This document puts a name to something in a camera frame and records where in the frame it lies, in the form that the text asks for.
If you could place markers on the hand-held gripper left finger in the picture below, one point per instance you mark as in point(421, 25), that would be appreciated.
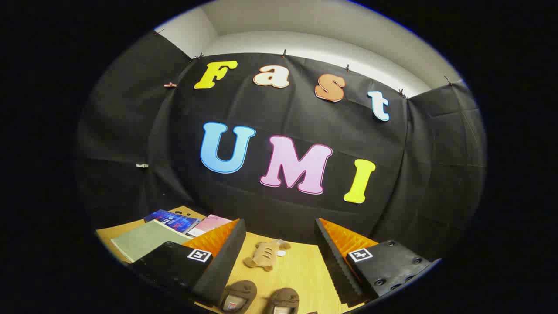
point(224, 266)

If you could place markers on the brown fuzzy shoe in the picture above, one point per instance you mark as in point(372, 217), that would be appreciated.
point(242, 290)
point(285, 296)

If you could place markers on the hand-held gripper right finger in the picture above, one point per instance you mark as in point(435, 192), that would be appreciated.
point(335, 266)

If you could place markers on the tan bread plush toy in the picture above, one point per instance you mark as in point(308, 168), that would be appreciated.
point(263, 255)

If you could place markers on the cream fabric storage box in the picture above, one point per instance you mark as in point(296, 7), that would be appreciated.
point(144, 240)

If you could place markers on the blue cover book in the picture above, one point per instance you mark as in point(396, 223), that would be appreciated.
point(172, 220)

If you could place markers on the black backdrop cloth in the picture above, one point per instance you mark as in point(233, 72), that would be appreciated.
point(283, 109)

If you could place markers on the pink cover book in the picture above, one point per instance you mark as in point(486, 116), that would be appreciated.
point(209, 224)

